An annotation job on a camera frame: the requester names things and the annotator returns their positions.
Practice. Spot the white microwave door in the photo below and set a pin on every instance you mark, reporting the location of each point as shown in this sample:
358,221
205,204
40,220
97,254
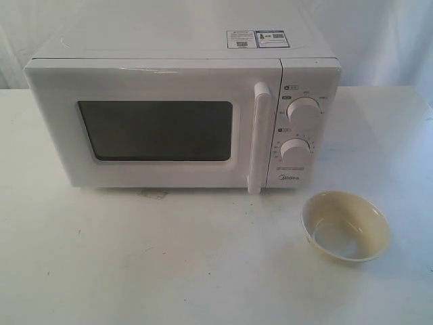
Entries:
159,123

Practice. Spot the cream ceramic bowl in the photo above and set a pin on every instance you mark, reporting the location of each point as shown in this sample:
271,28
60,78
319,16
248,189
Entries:
346,228

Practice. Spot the white Midea microwave oven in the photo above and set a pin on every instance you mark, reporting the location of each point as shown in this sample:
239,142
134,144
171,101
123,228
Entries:
309,70

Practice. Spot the clear tape piece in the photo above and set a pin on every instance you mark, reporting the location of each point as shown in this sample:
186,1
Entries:
153,194

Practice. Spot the white lower timer knob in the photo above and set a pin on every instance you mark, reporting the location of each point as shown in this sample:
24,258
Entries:
295,150

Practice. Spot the white upper power knob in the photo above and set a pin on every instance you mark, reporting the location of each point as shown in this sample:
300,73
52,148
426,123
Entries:
304,113

